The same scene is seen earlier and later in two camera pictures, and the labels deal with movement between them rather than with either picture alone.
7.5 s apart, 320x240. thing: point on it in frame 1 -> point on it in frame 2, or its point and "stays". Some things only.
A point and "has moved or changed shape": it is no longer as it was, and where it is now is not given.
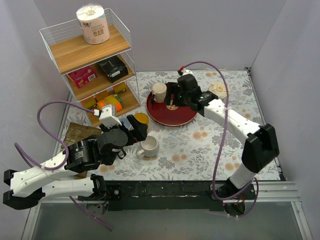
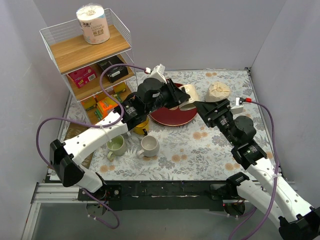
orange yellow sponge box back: [120, 87] stays
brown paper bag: [76, 133] stays
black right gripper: [176, 92] -> [216, 111]
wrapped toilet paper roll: [94, 23] stays
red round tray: [169, 115] stays
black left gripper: [136, 129] -> [172, 90]
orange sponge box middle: [89, 102] stays
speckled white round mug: [149, 147] stays
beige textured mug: [159, 90] has moved or changed shape
